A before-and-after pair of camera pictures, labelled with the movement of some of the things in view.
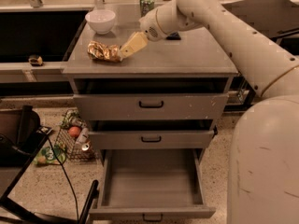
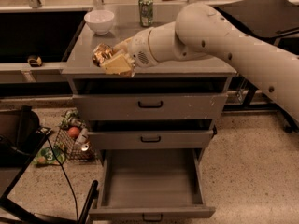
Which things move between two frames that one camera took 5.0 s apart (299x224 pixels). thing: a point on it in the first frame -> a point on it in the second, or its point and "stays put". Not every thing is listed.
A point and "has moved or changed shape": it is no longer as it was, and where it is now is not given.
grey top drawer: x=151 y=107 stays put
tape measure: x=35 y=61 stays put
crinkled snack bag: x=102 y=51 has moved or changed shape
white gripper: x=149 y=27 -> x=139 y=48
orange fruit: x=74 y=132 stays put
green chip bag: x=47 y=156 stays put
